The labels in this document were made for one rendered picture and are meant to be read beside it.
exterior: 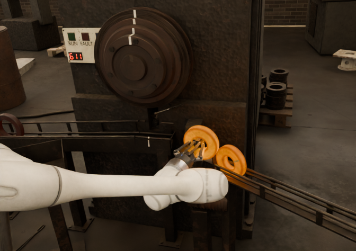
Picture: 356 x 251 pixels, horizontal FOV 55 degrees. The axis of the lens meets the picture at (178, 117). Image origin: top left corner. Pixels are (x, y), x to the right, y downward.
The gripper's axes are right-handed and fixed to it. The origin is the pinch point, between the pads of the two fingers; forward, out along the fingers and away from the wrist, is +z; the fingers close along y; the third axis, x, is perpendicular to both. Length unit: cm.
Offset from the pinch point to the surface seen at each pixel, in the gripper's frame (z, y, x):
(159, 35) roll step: 14.5, -23.7, 39.3
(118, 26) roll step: 12, -42, 43
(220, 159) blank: 8.0, 5.7, -14.5
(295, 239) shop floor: 41, 38, -87
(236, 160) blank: 4.9, 13.9, -10.6
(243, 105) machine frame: 33.4, 8.5, 1.1
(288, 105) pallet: 198, 3, -80
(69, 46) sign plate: 18, -81, 29
